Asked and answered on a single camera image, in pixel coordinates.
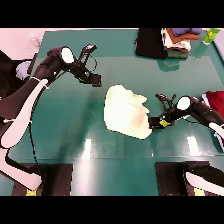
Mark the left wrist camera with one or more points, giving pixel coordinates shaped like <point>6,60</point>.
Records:
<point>87,52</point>

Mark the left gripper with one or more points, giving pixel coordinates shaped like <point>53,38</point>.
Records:
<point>87,76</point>

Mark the white garment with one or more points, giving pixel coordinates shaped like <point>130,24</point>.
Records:
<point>173,41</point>

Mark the green garment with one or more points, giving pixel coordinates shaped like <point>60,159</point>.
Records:
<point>179,53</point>

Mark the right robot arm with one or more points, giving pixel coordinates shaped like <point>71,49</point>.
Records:
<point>203,113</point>

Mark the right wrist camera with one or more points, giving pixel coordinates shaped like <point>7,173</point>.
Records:
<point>166,100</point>

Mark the pale yellow garment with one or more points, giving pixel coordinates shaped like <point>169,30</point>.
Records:
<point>126,111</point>

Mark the red garment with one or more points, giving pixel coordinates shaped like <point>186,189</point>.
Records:
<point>216,101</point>

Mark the black garment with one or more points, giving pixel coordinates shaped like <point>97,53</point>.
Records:
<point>150,42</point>

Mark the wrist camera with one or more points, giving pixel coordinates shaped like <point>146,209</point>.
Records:
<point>166,100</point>
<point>87,52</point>

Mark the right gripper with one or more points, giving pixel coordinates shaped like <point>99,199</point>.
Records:
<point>161,121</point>

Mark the brown garment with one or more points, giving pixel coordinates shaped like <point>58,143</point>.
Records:
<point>182,35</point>

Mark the blue garment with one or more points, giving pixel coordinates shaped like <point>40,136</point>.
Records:
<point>186,31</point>

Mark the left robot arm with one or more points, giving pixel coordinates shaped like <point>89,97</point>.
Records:
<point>25,100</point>

